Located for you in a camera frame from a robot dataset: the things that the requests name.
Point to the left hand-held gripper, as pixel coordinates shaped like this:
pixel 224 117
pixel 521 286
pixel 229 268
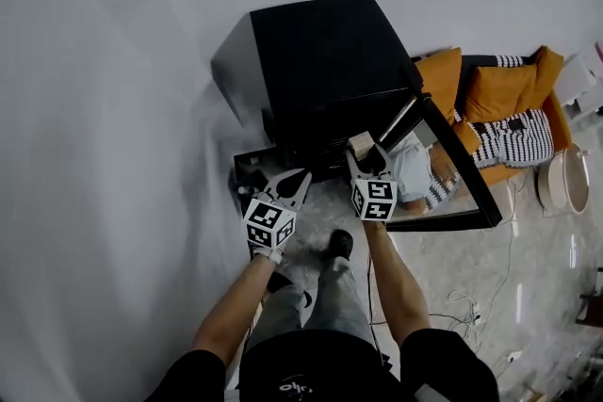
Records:
pixel 269 221

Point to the person's left forearm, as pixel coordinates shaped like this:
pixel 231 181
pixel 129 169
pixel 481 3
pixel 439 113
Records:
pixel 233 306

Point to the orange sofa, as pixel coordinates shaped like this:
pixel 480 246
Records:
pixel 558 117

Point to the dark wooden furniture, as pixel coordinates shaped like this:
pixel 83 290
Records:
pixel 591 296

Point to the black glass fridge door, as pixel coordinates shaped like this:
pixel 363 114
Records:
pixel 464 157

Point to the round white side table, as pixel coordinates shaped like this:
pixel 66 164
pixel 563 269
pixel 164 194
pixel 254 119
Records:
pixel 565 179

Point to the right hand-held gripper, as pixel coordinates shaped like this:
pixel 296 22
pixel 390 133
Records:
pixel 374 197

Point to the person's grey trousers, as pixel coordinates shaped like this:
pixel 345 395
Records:
pixel 330 301

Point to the black white striped blanket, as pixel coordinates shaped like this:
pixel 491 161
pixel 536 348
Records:
pixel 518 139

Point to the large orange cushion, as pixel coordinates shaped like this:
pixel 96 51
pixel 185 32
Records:
pixel 499 91
pixel 440 80

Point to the white cabinet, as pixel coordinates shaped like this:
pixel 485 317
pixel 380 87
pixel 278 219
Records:
pixel 581 80

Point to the white power strip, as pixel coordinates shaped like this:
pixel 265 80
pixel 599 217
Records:
pixel 477 314

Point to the person's black shoe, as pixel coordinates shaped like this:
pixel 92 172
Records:
pixel 340 244
pixel 279 281

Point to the person's right forearm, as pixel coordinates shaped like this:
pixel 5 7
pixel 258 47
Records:
pixel 396 282

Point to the small orange cushion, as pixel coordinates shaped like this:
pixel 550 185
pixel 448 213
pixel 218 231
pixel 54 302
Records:
pixel 549 70

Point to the person's black shirt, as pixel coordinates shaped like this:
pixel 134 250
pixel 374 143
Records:
pixel 325 367

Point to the black fridge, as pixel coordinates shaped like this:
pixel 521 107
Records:
pixel 325 61

